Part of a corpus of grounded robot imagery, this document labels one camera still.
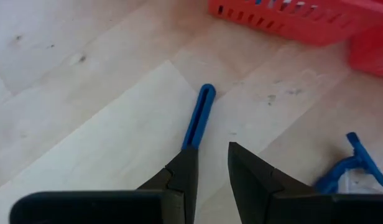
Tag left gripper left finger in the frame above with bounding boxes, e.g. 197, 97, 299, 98
137, 146, 200, 224

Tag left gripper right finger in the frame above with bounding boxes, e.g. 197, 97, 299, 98
228, 141, 316, 224

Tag blue clips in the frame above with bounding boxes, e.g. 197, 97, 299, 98
313, 131, 383, 195
181, 83, 217, 151

